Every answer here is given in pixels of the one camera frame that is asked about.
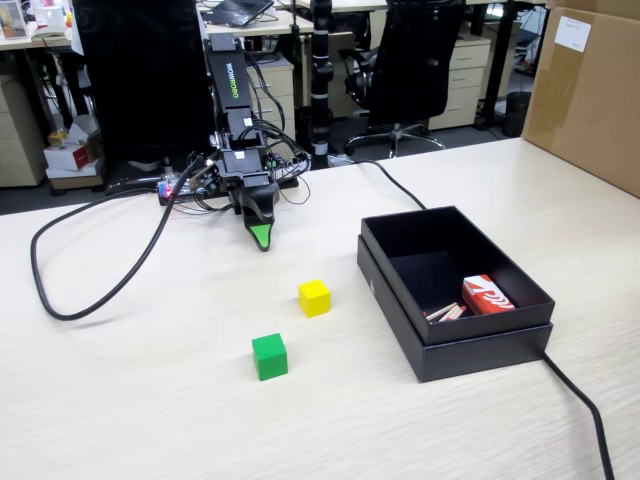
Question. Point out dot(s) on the yellow tape roll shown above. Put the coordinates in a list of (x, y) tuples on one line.
[(57, 136)]

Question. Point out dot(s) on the beige side cabinet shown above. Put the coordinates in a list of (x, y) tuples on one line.
[(20, 145)]

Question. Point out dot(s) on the yellow cube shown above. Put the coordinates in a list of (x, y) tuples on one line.
[(314, 298)]

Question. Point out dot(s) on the white red cardboard box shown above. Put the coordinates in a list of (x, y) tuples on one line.
[(70, 155)]

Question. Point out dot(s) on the black pole with white rings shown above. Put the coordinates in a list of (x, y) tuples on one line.
[(321, 80)]

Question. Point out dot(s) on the black trash bin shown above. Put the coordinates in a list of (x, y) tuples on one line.
[(517, 114)]

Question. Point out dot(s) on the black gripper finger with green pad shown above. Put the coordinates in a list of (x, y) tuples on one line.
[(261, 237)]

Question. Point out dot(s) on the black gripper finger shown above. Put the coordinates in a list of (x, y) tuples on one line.
[(260, 202)]

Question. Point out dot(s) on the framed picture card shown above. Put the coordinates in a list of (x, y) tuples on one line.
[(12, 19)]

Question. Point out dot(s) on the black cardboard box tray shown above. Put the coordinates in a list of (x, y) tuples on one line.
[(450, 240)]

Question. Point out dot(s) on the red white matchbox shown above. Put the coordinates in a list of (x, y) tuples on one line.
[(487, 296)]

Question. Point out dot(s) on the green cube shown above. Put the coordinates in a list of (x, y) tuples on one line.
[(270, 357)]

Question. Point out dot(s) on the red-tipped wooden match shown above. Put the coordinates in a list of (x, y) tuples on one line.
[(450, 314), (457, 313), (441, 311)]

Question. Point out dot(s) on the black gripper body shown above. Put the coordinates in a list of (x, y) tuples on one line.
[(240, 165)]

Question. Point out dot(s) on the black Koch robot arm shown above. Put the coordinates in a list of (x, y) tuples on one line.
[(231, 75)]

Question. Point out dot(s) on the black open box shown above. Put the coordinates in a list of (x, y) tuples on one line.
[(475, 357)]

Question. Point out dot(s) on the electronics board with red LED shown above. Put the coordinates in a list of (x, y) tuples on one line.
[(167, 190)]

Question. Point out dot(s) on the black laptop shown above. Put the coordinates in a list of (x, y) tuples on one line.
[(240, 11)]

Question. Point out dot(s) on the black mesh office chair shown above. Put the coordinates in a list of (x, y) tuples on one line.
[(410, 65)]

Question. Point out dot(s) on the large brown cardboard box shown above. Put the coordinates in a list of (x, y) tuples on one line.
[(585, 100)]

